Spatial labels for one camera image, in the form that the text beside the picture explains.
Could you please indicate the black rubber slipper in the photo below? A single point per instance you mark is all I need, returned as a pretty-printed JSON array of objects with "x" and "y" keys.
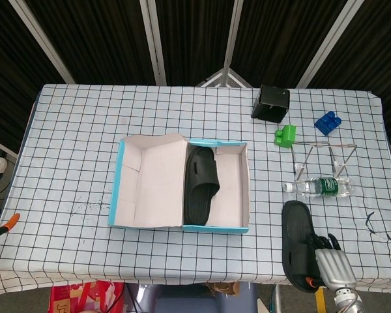
[
  {"x": 295, "y": 228},
  {"x": 200, "y": 182}
]

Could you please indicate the green toy building block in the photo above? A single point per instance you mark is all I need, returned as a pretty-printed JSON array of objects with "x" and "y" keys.
[{"x": 288, "y": 135}]

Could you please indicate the metal table leg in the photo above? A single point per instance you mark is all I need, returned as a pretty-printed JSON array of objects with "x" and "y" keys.
[{"x": 276, "y": 300}]

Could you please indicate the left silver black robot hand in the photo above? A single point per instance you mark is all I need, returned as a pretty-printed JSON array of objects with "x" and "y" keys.
[{"x": 6, "y": 226}]

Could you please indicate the small black cardboard box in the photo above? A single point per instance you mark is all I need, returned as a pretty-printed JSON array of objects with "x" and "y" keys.
[{"x": 273, "y": 99}]

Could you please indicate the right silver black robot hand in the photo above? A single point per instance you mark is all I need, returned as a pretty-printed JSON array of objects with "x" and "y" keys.
[{"x": 335, "y": 267}]

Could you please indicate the red patterned bag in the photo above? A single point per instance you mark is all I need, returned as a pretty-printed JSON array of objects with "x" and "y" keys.
[{"x": 84, "y": 296}]

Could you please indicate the brown paper bag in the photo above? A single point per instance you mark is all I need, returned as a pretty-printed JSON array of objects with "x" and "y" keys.
[{"x": 223, "y": 287}]

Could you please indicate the dark white-framed folding screen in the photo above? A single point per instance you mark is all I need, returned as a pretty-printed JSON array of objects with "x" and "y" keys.
[{"x": 101, "y": 39}]

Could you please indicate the grey blue chair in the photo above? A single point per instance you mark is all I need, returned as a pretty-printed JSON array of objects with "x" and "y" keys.
[{"x": 189, "y": 301}]

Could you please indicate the white black checked tablecloth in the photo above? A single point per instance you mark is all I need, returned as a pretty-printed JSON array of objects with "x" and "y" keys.
[{"x": 68, "y": 146}]

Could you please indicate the teal cardboard shoe box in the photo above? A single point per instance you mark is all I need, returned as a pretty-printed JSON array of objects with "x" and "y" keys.
[{"x": 156, "y": 189}]

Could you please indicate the yellow strip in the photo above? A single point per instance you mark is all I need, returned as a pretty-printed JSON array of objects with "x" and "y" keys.
[{"x": 320, "y": 301}]

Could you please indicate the clear green-label water bottle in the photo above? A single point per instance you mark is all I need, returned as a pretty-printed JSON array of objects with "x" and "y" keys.
[{"x": 327, "y": 187}]

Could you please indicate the blue toy building block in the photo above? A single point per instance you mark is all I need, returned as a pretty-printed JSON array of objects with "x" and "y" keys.
[{"x": 326, "y": 125}]

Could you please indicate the white metal triangular stand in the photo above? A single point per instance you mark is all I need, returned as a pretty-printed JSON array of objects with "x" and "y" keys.
[{"x": 221, "y": 78}]

